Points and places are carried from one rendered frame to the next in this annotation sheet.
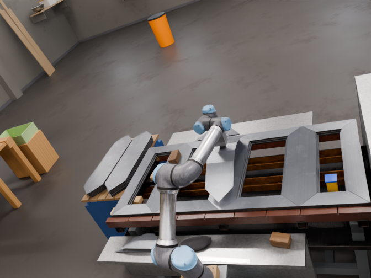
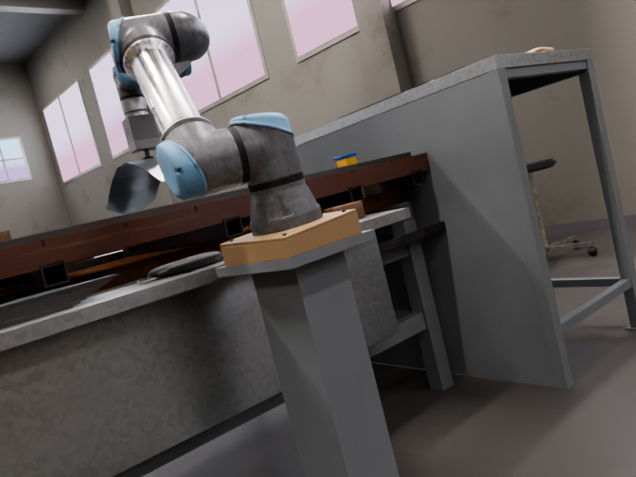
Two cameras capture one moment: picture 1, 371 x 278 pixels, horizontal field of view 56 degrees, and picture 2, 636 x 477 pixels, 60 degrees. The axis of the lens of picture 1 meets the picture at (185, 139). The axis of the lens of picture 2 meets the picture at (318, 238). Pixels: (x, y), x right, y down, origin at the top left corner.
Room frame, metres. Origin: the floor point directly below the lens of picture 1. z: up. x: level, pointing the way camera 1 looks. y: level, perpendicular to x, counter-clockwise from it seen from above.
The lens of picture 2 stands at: (0.71, 1.26, 0.78)
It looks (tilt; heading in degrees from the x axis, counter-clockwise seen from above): 4 degrees down; 294
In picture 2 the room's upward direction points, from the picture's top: 14 degrees counter-clockwise
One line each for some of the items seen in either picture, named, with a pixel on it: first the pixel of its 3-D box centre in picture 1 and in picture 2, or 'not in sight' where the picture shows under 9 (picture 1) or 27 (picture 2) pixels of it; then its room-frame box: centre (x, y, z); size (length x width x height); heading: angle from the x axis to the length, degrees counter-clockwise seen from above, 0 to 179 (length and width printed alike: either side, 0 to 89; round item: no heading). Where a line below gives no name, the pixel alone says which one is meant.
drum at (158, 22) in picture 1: (162, 30); not in sight; (8.57, -0.54, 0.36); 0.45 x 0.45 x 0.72
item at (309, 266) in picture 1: (205, 258); (194, 354); (1.57, 0.19, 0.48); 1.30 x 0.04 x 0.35; 61
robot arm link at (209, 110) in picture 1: (210, 115); (128, 82); (1.85, -0.19, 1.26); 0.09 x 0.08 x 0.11; 135
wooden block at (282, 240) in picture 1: (280, 240); (344, 213); (1.27, -0.25, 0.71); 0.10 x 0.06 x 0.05; 50
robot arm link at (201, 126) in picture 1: (204, 124); (134, 72); (1.77, -0.14, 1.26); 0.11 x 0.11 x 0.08; 45
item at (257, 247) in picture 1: (191, 250); (187, 277); (1.50, 0.23, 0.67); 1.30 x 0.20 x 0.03; 61
